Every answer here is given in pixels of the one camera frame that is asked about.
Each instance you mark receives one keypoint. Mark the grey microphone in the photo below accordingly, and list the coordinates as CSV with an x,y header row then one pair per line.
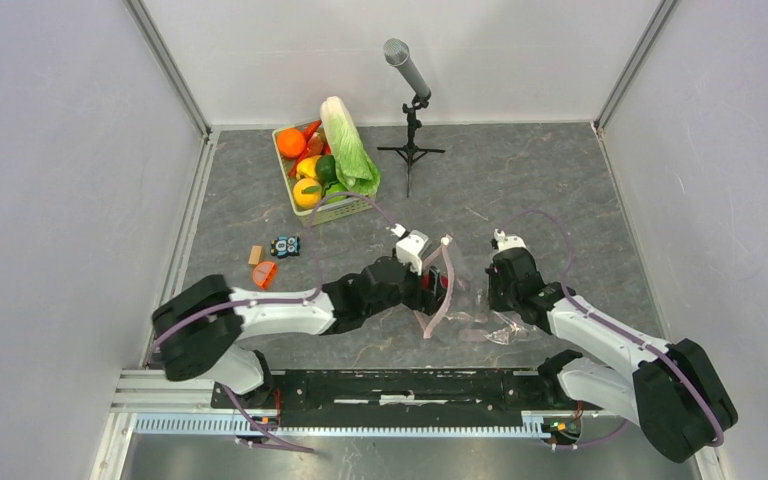
x,y
397,54

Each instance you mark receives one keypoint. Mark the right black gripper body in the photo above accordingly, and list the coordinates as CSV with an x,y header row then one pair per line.
x,y
501,298

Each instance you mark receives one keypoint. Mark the green plastic basket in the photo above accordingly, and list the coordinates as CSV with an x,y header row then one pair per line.
x,y
321,212

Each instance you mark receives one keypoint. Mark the black microphone tripod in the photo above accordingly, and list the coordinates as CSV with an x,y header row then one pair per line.
x,y
410,152

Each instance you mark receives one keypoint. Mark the fake yellow pepper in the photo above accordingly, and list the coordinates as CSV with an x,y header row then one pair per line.
x,y
306,168

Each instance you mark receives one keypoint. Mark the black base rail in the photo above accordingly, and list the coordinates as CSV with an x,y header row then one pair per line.
x,y
413,403

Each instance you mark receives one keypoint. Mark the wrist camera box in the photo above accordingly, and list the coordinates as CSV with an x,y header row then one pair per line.
x,y
502,241
409,247

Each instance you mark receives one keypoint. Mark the fake red chili bag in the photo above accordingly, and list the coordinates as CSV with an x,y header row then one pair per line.
x,y
316,145

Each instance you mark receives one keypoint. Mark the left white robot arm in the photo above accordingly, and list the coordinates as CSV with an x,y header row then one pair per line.
x,y
197,330

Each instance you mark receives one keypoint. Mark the fake carrot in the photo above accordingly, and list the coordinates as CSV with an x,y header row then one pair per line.
x,y
311,129

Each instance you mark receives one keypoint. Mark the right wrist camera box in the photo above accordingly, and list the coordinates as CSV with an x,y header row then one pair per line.
x,y
502,241

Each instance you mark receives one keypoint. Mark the fake red pepper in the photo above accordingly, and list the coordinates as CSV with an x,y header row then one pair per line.
x,y
436,281

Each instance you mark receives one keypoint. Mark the fake green avocado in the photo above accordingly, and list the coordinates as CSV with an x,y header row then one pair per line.
x,y
325,169

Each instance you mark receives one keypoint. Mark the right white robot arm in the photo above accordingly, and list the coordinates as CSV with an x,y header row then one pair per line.
x,y
670,391

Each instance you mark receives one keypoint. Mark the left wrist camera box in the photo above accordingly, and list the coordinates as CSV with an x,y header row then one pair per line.
x,y
409,247

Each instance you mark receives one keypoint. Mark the fake napa cabbage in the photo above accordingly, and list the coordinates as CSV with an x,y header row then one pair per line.
x,y
354,167

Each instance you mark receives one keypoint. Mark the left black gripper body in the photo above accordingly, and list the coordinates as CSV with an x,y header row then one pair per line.
x,y
413,295

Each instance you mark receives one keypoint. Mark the fake orange with leaf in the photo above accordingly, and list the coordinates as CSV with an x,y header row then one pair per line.
x,y
306,193

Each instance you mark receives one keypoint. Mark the orange half slice toy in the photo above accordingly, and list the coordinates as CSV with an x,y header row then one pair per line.
x,y
263,274

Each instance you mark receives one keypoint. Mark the clear zip top bag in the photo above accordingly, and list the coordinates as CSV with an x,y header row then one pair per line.
x,y
464,316

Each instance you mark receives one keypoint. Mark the blue owl toy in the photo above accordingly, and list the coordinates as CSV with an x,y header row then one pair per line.
x,y
285,246

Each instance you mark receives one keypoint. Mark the small wooden block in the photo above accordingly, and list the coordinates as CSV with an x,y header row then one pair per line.
x,y
256,255

